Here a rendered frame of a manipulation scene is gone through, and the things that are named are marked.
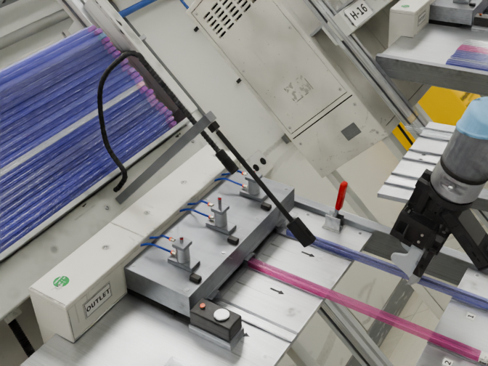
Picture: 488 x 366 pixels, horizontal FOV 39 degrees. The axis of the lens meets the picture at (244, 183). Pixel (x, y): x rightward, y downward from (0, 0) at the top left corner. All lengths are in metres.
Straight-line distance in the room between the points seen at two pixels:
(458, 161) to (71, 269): 0.62
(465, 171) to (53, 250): 0.67
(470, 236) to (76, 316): 0.62
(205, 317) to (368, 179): 3.10
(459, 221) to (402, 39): 1.17
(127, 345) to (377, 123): 1.25
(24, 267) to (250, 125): 2.63
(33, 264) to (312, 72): 1.24
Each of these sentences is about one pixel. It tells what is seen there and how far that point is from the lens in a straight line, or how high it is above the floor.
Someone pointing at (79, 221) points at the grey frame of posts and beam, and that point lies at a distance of 1.24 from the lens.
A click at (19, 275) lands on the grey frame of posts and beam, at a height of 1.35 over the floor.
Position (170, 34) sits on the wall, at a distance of 3.73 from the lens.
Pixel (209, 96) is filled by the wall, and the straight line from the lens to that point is 3.63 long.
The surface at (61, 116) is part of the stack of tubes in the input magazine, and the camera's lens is 1.29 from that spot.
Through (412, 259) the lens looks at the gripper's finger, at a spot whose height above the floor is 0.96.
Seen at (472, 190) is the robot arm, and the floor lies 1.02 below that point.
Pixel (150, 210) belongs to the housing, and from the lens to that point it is 1.24.
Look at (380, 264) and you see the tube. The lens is 1.23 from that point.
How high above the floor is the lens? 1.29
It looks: 3 degrees down
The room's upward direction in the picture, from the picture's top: 40 degrees counter-clockwise
